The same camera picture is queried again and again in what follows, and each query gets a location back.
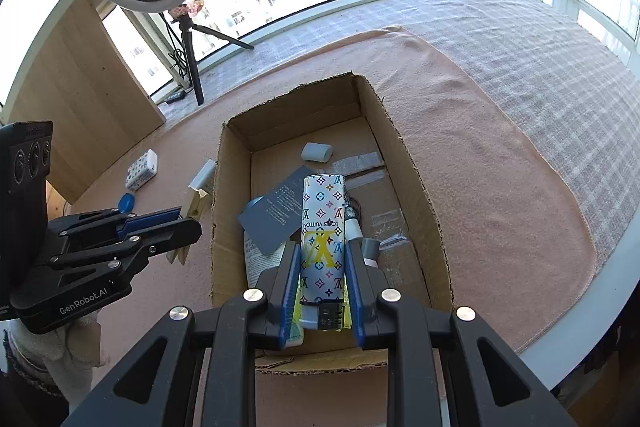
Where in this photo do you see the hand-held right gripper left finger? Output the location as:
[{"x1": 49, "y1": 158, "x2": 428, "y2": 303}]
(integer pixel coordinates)
[{"x1": 60, "y1": 241, "x2": 302, "y2": 427}]

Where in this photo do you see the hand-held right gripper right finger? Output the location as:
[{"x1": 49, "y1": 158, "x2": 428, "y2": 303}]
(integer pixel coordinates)
[{"x1": 345, "y1": 238, "x2": 581, "y2": 427}]

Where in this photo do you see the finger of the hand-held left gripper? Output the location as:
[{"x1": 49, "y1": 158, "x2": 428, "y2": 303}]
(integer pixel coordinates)
[
  {"x1": 47, "y1": 217, "x2": 203, "y2": 271},
  {"x1": 47, "y1": 207, "x2": 184, "y2": 254}
]

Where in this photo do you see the wooden clothespin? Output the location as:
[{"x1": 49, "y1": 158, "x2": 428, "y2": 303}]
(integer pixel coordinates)
[{"x1": 167, "y1": 187, "x2": 208, "y2": 265}]

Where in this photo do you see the small white bottle grey cap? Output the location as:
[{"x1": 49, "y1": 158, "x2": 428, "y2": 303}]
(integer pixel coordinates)
[{"x1": 361, "y1": 237, "x2": 382, "y2": 267}]

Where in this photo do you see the patterned white lighter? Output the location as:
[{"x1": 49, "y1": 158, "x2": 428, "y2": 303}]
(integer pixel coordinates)
[{"x1": 299, "y1": 174, "x2": 347, "y2": 332}]

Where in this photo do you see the black printed card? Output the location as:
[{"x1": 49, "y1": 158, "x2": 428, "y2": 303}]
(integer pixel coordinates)
[{"x1": 237, "y1": 165, "x2": 307, "y2": 258}]

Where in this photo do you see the cardboard box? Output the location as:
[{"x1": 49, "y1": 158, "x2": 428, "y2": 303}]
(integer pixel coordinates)
[{"x1": 210, "y1": 72, "x2": 455, "y2": 375}]

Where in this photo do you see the translucent white cap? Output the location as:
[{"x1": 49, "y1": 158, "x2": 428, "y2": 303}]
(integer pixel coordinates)
[{"x1": 301, "y1": 142, "x2": 333, "y2": 162}]

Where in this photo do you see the person's left hand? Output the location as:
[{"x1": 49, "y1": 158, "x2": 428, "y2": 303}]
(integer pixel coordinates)
[{"x1": 7, "y1": 304, "x2": 103, "y2": 400}]

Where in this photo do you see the white printed paper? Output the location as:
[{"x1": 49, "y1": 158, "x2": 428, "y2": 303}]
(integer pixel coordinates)
[{"x1": 243, "y1": 229, "x2": 306, "y2": 349}]

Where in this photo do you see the star-print tissue pack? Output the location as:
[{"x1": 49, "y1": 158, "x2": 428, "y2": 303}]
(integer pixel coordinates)
[{"x1": 125, "y1": 149, "x2": 159, "y2": 192}]

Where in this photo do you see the white charger plug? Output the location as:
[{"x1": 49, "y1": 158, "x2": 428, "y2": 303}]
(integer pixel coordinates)
[{"x1": 188, "y1": 159, "x2": 217, "y2": 192}]

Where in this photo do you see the wooden panel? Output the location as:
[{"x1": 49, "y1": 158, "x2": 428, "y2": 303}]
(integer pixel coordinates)
[{"x1": 2, "y1": 0, "x2": 167, "y2": 205}]

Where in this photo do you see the black tripod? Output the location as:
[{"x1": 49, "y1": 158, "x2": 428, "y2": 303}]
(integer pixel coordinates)
[{"x1": 170, "y1": 2, "x2": 256, "y2": 106}]

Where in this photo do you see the pink mat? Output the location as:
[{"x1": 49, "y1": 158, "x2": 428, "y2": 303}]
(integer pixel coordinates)
[{"x1": 45, "y1": 24, "x2": 598, "y2": 427}]

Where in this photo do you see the checkered grey cloth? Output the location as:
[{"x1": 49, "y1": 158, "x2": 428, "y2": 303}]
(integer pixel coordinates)
[{"x1": 165, "y1": 0, "x2": 640, "y2": 253}]

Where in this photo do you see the black cable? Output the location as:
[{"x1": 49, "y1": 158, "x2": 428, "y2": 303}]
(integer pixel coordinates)
[{"x1": 162, "y1": 12, "x2": 188, "y2": 98}]

